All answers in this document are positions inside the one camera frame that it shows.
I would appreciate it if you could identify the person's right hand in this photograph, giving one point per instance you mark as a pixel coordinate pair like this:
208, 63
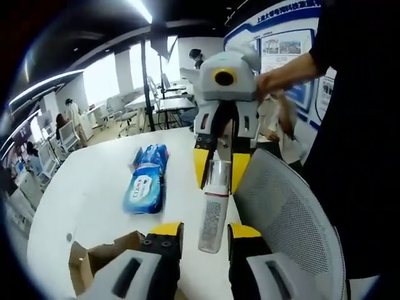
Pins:
272, 81

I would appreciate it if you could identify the brown cardboard shoe box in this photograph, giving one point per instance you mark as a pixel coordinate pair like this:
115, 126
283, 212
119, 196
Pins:
93, 259

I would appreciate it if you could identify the blue wet wipes pack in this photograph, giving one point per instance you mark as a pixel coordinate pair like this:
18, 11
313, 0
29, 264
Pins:
145, 192

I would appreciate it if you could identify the white spray bottle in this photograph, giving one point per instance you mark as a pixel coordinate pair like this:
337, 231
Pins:
214, 215

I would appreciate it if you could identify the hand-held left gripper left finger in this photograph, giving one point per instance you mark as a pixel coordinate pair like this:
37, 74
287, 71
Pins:
162, 250

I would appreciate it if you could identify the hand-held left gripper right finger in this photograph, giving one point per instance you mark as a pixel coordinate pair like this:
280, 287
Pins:
247, 247

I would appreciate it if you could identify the grey mesh office chair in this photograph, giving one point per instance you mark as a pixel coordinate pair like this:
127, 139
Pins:
281, 203

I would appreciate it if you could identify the black tripod stand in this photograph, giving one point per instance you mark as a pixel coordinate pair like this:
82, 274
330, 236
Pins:
148, 87

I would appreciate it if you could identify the row of white office chairs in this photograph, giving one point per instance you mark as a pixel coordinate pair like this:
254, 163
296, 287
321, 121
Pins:
118, 112

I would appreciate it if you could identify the blue white wall poster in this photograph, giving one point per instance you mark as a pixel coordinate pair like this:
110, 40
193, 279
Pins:
281, 47

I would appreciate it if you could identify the round grey table grommet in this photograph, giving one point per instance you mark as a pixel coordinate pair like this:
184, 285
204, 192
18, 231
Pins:
69, 237

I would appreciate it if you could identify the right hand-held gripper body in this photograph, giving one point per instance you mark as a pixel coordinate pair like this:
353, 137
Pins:
225, 84

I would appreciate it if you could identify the white ceiling light strip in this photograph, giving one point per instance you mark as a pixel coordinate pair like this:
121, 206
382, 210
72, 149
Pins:
47, 85
145, 9

